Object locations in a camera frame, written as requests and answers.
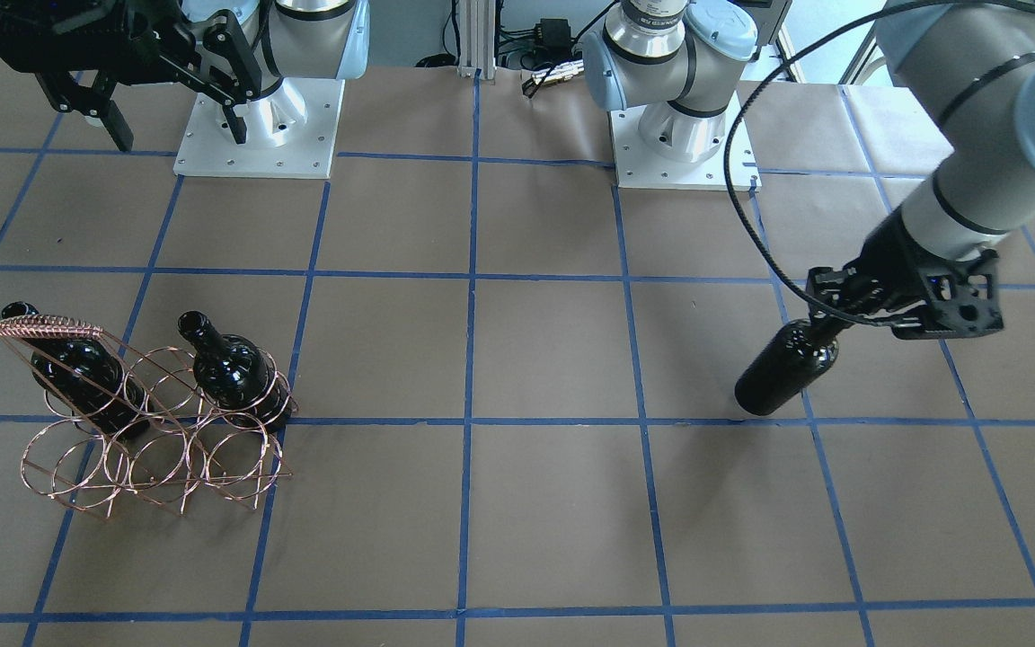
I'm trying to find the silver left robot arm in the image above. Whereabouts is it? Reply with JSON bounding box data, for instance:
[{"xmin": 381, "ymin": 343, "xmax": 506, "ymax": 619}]
[{"xmin": 580, "ymin": 1, "xmax": 1035, "ymax": 347}]

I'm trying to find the aluminium frame post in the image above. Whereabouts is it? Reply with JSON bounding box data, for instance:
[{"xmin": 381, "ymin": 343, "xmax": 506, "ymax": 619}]
[{"xmin": 455, "ymin": 0, "xmax": 500, "ymax": 84}]

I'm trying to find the copper wire wine basket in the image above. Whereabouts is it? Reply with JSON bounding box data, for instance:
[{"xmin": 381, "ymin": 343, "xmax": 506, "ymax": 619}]
[{"xmin": 0, "ymin": 302, "xmax": 298, "ymax": 518}]

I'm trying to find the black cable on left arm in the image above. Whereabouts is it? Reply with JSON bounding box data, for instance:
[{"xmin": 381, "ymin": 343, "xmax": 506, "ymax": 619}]
[{"xmin": 722, "ymin": 0, "xmax": 1035, "ymax": 326}]

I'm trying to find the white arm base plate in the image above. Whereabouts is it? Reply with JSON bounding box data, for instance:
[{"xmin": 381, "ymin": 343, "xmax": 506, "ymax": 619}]
[
  {"xmin": 609, "ymin": 94, "xmax": 763, "ymax": 192},
  {"xmin": 172, "ymin": 78, "xmax": 346, "ymax": 180}
]

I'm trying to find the wine bottle in basket middle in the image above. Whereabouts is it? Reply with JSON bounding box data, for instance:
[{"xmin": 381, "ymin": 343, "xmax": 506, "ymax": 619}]
[{"xmin": 177, "ymin": 311, "xmax": 293, "ymax": 434}]

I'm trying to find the dark glass wine bottle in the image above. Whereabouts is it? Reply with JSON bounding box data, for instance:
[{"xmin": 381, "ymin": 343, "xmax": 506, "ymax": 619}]
[{"xmin": 734, "ymin": 319, "xmax": 846, "ymax": 415}]

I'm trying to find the wine bottle under basket handle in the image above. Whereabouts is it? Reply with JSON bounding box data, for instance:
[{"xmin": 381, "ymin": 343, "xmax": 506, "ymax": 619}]
[{"xmin": 23, "ymin": 334, "xmax": 149, "ymax": 441}]

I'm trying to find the black power supply box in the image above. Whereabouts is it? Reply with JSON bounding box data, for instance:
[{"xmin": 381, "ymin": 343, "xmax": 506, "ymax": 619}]
[{"xmin": 533, "ymin": 18, "xmax": 572, "ymax": 57}]

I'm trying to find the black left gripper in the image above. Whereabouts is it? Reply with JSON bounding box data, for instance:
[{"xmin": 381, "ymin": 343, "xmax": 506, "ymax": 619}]
[{"xmin": 808, "ymin": 216, "xmax": 1004, "ymax": 340}]

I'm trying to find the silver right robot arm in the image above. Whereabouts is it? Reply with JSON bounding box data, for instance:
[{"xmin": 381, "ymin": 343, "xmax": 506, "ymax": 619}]
[{"xmin": 0, "ymin": 1, "xmax": 369, "ymax": 152}]

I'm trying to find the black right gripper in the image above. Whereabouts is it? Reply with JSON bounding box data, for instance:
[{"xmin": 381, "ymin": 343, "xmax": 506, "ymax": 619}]
[{"xmin": 0, "ymin": 1, "xmax": 262, "ymax": 152}]

